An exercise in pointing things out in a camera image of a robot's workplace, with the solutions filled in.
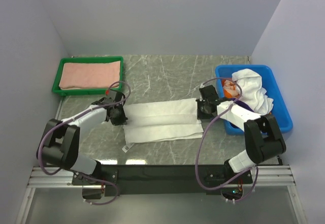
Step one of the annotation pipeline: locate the purple towel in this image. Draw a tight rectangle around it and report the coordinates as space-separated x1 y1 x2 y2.
236 101 254 112

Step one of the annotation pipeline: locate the white crumpled towel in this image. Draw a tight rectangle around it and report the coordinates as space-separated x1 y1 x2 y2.
232 69 274 115

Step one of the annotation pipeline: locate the pink towel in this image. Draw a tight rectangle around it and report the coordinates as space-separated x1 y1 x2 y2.
59 61 121 90

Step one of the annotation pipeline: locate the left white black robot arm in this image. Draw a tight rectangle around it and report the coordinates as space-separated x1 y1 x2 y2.
36 90 127 184

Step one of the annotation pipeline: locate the large white waffle towel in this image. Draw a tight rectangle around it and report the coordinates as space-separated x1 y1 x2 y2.
123 98 203 152

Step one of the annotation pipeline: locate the orange towel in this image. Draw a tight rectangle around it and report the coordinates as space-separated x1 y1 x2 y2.
221 79 240 99

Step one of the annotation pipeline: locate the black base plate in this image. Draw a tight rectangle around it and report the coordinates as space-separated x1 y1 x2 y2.
72 165 253 197

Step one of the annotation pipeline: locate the green plastic tray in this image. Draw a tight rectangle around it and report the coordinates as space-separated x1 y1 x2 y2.
52 56 124 96

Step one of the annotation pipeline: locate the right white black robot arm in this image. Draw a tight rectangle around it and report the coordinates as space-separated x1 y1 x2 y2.
196 85 286 183

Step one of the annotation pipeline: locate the aluminium frame rail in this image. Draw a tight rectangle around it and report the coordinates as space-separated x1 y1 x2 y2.
16 165 307 223

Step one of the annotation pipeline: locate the blue plastic bin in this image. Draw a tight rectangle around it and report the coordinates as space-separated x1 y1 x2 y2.
215 65 293 134

